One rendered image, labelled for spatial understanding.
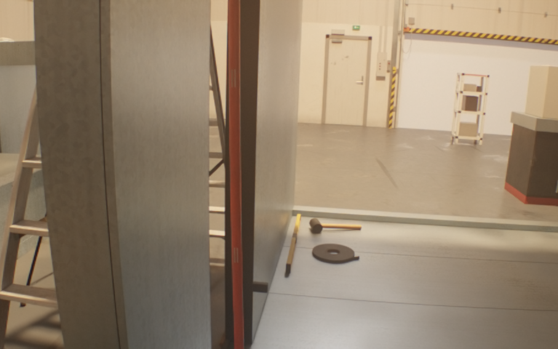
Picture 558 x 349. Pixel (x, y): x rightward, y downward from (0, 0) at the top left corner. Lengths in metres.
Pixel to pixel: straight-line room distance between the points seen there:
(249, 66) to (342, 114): 9.75
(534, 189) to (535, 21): 7.02
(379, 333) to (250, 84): 1.09
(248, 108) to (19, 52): 3.02
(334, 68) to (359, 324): 9.52
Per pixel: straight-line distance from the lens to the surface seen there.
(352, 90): 11.12
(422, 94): 11.47
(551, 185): 5.68
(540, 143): 5.51
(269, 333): 1.83
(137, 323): 0.66
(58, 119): 0.57
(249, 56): 1.45
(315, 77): 11.12
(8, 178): 3.38
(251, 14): 1.46
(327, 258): 2.46
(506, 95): 12.02
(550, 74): 5.54
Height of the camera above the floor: 1.39
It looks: 14 degrees down
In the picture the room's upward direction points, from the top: 2 degrees clockwise
